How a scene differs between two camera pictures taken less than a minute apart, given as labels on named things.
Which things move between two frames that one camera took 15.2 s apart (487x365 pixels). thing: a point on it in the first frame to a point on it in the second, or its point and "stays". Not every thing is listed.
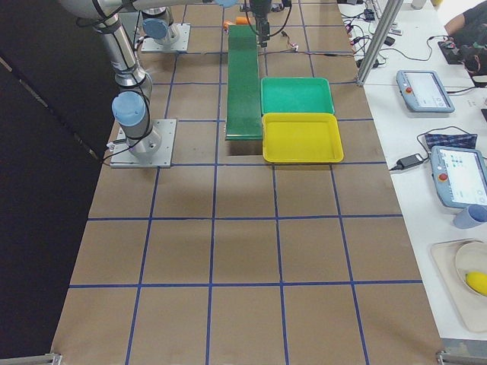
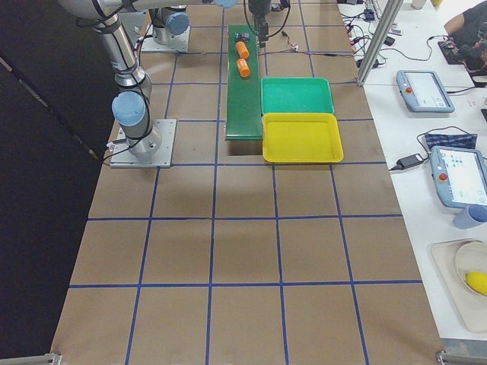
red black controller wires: [295, 46] stays
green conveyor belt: [243, 88] stays
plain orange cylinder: [241, 20] to [243, 50]
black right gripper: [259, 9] stays
